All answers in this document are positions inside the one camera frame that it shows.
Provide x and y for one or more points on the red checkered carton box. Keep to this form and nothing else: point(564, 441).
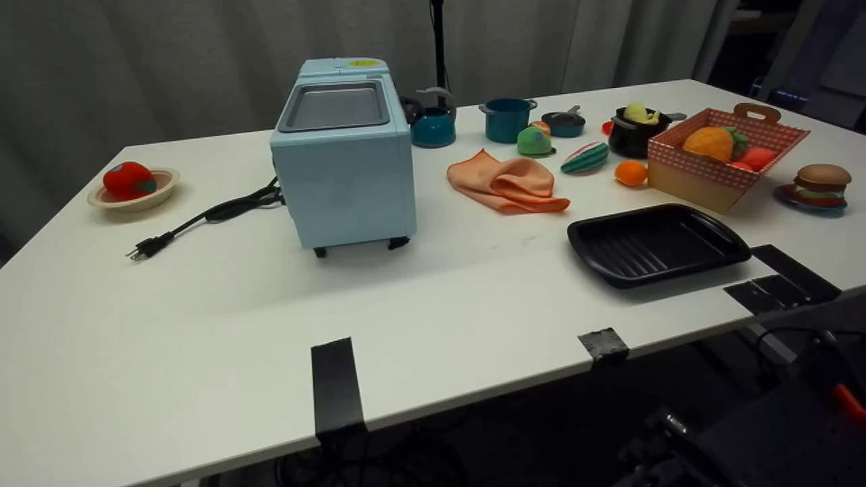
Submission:
point(708, 181)

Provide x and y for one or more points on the black camera stand pole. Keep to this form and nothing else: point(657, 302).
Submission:
point(440, 54)

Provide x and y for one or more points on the black table clamp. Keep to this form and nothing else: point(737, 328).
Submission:
point(790, 286)
point(603, 348)
point(335, 391)

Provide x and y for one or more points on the teal toy pot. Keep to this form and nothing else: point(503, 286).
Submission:
point(507, 118)

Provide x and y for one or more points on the dark teal toy kettle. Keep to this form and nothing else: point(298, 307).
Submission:
point(431, 118)

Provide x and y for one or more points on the dark toy frying pan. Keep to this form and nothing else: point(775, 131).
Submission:
point(564, 123)

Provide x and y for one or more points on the black table clamp middle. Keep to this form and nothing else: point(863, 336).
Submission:
point(603, 348)

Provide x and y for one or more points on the black table clamp right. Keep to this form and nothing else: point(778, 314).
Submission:
point(790, 286)

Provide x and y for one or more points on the orange folded cloth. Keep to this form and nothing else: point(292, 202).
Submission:
point(507, 187)

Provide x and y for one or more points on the striped green plush cucumber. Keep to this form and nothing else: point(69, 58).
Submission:
point(588, 158)

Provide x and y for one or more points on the green plush avocado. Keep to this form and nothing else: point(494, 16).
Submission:
point(533, 142)

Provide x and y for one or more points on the small orange plush fruit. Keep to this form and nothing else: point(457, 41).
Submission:
point(630, 175)

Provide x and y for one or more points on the black table clamp left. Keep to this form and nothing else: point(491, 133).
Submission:
point(335, 391)

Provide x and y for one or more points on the light blue toaster oven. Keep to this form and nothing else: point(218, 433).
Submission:
point(341, 152)

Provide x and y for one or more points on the red plush fruit in box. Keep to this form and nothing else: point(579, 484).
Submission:
point(752, 161)

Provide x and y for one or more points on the red plush tomato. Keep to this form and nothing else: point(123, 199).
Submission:
point(127, 181)

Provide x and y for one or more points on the black toy pot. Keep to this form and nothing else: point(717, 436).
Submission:
point(630, 138)

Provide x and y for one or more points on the black ribbed tray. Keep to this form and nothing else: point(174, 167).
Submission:
point(652, 244)

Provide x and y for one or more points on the plush burger toy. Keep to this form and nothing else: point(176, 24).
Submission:
point(818, 190)

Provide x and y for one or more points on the yellow plush banana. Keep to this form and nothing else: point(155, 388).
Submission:
point(639, 115)

